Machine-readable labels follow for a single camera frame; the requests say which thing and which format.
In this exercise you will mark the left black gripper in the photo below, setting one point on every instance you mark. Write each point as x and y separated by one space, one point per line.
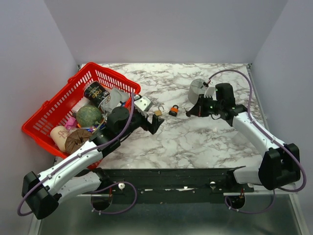
155 124

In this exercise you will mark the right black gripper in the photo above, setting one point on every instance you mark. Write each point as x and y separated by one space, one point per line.
198 110

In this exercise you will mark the brass padlock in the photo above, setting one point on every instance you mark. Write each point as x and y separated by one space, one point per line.
158 112

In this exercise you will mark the orange black padlock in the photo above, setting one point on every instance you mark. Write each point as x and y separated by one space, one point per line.
174 110

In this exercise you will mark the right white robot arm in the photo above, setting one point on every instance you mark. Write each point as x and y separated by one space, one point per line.
278 166

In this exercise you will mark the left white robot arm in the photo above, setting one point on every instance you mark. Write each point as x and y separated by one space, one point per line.
44 192

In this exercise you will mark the grey cylinder holder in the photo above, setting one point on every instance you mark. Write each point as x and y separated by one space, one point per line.
196 88

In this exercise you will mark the grey crumpled bag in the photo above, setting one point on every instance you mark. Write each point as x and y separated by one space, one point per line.
114 99

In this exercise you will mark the black coffee can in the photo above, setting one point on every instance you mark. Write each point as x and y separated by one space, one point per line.
96 93

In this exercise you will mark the green melon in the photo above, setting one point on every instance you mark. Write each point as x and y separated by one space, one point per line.
88 116

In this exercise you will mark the brown paper roll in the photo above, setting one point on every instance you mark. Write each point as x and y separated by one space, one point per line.
76 139

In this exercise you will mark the pink small box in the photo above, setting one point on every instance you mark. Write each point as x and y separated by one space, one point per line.
71 123

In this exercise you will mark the beige cup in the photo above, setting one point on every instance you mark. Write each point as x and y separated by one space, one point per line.
59 134

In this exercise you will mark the red plastic shopping basket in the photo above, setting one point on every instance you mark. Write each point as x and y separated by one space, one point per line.
57 111

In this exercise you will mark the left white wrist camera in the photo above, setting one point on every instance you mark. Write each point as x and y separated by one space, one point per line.
143 104

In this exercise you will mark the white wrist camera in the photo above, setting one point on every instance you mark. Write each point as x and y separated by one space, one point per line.
143 104
209 90

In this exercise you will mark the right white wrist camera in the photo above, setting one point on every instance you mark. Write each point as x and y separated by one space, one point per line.
209 90

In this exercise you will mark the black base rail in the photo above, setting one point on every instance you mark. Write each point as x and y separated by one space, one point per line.
165 186

